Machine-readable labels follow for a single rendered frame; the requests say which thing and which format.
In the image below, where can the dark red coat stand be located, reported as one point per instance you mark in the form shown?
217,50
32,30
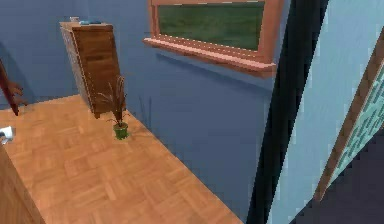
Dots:
9,90

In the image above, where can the brown wooden chest of drawers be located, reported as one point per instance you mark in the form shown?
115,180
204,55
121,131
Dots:
96,63

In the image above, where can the red-framed window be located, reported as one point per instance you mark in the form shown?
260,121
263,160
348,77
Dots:
213,26

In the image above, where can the brown-framed teal picture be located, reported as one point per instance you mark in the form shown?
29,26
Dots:
361,116

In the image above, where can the brown wooden cabinet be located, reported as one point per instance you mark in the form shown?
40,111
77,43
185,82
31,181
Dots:
13,196

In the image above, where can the white round object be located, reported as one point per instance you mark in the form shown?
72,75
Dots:
6,133

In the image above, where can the blue flat object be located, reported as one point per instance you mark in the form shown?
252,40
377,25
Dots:
89,22

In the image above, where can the brown plant in green pot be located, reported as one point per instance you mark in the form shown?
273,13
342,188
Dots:
120,130

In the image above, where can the small grey cup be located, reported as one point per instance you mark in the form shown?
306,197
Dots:
74,19

